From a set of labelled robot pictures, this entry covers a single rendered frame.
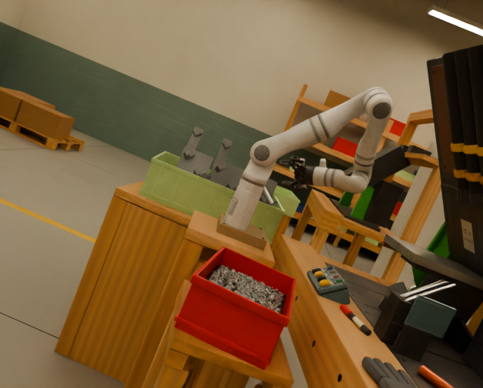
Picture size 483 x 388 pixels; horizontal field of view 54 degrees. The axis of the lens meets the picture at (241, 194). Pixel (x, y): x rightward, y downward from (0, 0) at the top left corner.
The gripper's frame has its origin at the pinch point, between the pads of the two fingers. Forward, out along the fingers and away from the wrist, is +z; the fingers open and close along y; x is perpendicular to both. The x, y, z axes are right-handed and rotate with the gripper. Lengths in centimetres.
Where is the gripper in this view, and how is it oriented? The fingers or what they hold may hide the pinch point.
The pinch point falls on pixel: (282, 172)
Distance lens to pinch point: 194.3
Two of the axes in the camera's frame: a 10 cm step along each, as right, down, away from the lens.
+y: 1.3, 8.6, 4.9
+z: -8.8, -1.2, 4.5
